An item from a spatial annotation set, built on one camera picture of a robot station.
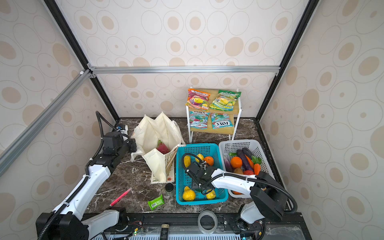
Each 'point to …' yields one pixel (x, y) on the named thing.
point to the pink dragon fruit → (162, 147)
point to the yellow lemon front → (211, 195)
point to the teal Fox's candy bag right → (219, 120)
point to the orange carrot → (257, 162)
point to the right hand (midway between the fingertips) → (198, 183)
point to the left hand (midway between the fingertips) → (136, 136)
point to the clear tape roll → (207, 222)
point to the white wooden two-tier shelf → (229, 131)
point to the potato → (238, 170)
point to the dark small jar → (169, 187)
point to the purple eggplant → (245, 165)
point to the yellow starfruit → (187, 161)
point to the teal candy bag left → (198, 120)
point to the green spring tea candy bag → (225, 100)
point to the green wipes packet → (156, 202)
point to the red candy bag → (198, 99)
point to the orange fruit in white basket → (236, 162)
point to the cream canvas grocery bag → (147, 135)
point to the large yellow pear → (188, 194)
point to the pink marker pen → (120, 198)
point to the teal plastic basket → (183, 179)
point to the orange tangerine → (209, 160)
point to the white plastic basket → (226, 147)
